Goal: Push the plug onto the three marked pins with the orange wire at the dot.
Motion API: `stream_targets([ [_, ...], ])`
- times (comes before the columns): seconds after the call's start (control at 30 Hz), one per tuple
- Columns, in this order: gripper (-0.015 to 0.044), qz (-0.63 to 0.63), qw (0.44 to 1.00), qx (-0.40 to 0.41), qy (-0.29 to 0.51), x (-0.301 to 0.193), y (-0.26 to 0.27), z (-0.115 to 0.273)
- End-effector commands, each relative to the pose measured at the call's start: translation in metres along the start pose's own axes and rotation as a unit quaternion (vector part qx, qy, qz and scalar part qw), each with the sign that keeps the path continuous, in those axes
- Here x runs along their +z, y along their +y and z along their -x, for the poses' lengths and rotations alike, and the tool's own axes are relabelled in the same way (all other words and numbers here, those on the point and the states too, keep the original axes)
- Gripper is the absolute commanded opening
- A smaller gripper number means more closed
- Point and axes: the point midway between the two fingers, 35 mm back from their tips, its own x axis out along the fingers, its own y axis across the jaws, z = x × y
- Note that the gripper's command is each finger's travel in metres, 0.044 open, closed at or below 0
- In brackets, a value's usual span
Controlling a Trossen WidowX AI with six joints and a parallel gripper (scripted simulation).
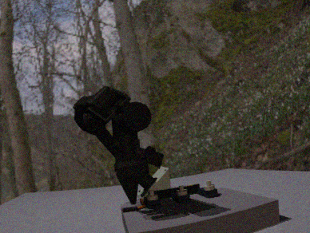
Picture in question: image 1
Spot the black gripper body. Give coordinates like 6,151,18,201
113,135,149,177

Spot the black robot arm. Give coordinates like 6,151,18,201
74,86,164,191

